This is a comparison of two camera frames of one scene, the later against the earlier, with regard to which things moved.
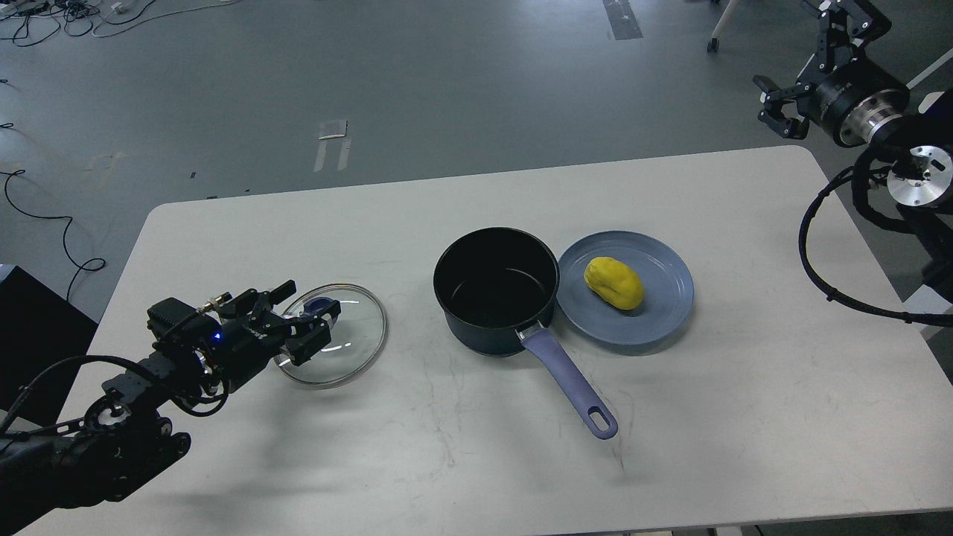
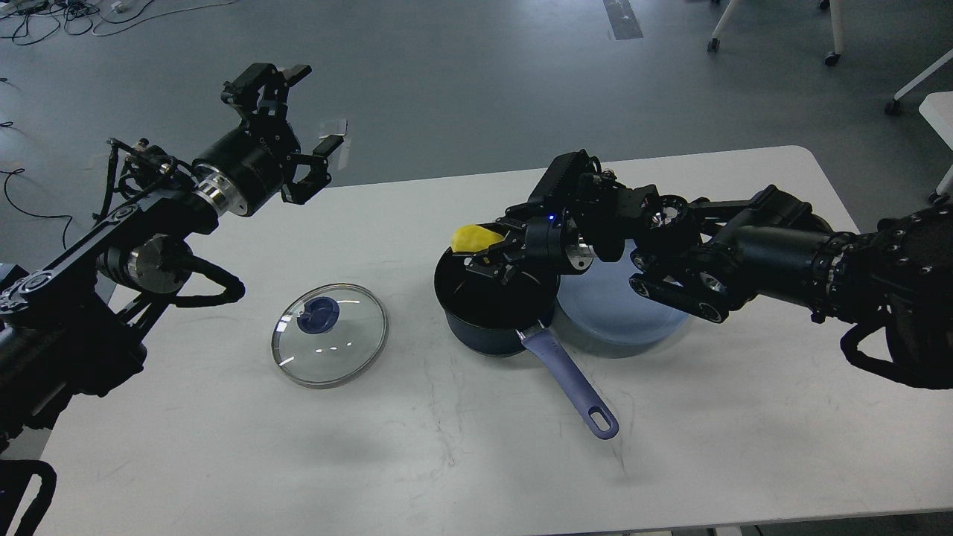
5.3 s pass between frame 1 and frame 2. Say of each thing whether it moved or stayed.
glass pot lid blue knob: stayed
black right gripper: moved
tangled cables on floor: stayed
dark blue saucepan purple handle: stayed
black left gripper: moved
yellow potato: moved
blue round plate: stayed
